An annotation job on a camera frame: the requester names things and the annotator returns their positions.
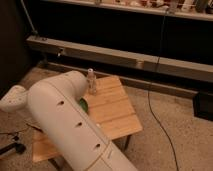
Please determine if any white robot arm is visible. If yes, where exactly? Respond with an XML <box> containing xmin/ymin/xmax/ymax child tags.
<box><xmin>0</xmin><ymin>71</ymin><xmax>138</xmax><ymax>171</ymax></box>

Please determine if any clear plastic bottle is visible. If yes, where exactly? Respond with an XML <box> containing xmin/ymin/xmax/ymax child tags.
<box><xmin>87</xmin><ymin>68</ymin><xmax>97</xmax><ymax>95</ymax></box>

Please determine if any small wooden table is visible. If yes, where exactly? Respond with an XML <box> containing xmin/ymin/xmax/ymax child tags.
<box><xmin>33</xmin><ymin>76</ymin><xmax>142</xmax><ymax>162</ymax></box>

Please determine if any green bowl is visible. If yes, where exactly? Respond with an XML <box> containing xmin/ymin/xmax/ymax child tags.
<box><xmin>78</xmin><ymin>98</ymin><xmax>88</xmax><ymax>112</ymax></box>

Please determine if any black floor stand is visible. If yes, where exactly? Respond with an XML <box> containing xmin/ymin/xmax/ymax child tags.
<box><xmin>0</xmin><ymin>136</ymin><xmax>26</xmax><ymax>155</ymax></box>

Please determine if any black cable on floor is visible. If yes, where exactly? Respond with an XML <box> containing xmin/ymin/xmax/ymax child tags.
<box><xmin>147</xmin><ymin>89</ymin><xmax>181</xmax><ymax>171</ymax></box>

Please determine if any long metal rail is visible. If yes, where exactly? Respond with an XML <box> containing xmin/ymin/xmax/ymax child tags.
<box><xmin>26</xmin><ymin>35</ymin><xmax>213</xmax><ymax>84</ymax></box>

